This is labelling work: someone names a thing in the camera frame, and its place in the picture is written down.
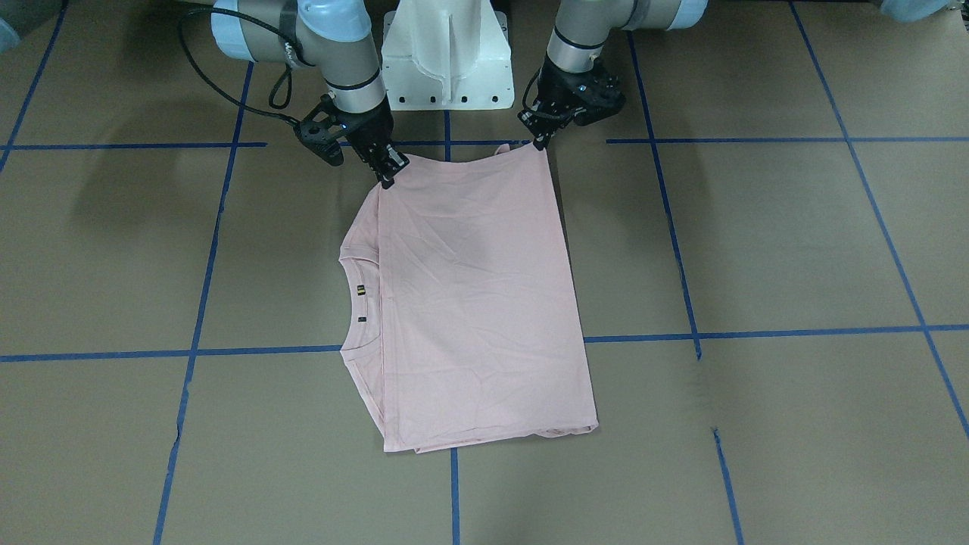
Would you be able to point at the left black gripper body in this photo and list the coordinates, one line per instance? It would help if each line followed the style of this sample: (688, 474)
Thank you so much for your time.
(559, 92)

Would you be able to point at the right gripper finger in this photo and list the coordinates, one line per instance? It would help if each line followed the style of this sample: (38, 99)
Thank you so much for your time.
(385, 172)
(393, 160)

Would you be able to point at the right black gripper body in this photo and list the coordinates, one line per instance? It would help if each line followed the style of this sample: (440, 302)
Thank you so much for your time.
(370, 130)

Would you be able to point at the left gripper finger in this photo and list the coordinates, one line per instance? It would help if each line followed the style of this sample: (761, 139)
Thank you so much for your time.
(543, 122)

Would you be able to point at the pink Snoopy t-shirt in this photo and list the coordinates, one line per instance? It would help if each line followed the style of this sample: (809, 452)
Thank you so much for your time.
(464, 325)

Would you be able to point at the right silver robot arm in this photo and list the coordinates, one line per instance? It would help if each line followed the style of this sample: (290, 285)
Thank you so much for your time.
(334, 38)

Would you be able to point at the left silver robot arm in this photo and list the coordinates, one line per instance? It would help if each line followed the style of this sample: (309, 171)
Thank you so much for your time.
(582, 28)

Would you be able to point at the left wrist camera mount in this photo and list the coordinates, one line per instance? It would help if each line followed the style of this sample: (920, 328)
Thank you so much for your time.
(596, 95)

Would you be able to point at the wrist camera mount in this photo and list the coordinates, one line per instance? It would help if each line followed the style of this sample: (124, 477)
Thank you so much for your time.
(596, 95)
(320, 130)

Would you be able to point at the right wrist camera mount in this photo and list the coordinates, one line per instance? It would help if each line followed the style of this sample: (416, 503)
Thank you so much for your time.
(320, 130)

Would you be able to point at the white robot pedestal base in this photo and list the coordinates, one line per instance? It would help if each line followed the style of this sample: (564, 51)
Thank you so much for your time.
(446, 55)

